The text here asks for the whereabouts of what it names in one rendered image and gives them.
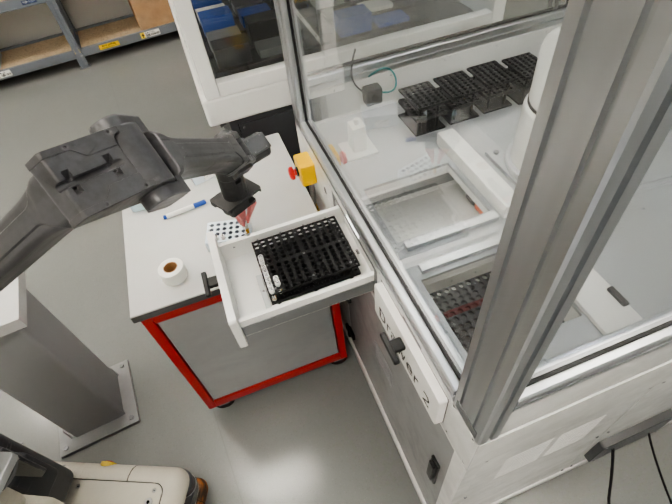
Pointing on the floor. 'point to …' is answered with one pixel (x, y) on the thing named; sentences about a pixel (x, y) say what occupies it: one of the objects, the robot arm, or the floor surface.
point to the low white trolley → (190, 255)
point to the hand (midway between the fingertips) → (244, 221)
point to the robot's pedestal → (60, 373)
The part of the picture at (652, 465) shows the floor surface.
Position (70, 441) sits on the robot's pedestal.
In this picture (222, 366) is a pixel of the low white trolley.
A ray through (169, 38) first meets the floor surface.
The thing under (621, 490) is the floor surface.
